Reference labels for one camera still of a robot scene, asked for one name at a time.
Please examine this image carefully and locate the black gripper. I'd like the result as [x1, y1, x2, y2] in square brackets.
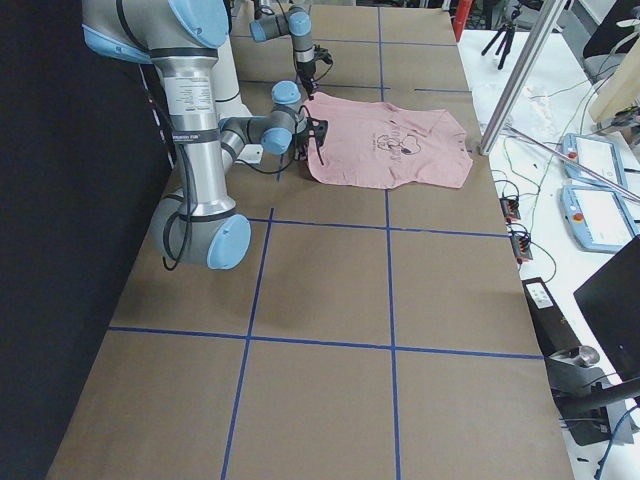
[296, 60, 317, 98]
[294, 119, 313, 161]

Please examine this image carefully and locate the pink Snoopy t-shirt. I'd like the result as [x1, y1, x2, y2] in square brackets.
[305, 93, 473, 189]

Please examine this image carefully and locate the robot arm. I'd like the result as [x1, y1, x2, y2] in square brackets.
[249, 1, 317, 99]
[82, 1, 315, 270]

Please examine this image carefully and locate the red cylinder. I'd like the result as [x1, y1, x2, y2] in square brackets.
[452, 0, 474, 41]

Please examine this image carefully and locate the small black tripod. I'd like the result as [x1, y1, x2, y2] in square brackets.
[481, 7, 520, 70]

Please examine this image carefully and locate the orange terminal block far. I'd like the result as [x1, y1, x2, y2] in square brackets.
[499, 197, 521, 224]

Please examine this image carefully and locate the orange terminal block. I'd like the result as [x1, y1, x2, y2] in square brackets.
[499, 197, 521, 224]
[510, 231, 533, 264]

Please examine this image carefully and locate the orange terminal block near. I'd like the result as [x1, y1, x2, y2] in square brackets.
[510, 231, 533, 264]

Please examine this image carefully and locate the far blue teach pendant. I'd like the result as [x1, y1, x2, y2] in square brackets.
[561, 133, 628, 189]

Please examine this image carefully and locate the blue teach pendant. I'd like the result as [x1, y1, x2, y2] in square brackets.
[561, 133, 628, 189]
[560, 185, 639, 254]

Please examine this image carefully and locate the near blue teach pendant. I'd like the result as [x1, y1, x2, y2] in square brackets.
[560, 185, 639, 254]

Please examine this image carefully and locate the black power supply box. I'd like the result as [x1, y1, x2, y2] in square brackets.
[522, 277, 581, 357]

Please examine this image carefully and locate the metal reacher grabber stick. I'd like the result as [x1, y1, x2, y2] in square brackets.
[504, 125, 640, 204]

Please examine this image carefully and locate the black monitor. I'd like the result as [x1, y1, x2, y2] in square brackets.
[574, 237, 639, 380]

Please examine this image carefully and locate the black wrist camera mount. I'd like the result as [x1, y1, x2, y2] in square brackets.
[313, 44, 334, 66]

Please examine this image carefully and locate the aluminium frame post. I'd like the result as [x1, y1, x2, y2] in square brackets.
[479, 0, 566, 155]

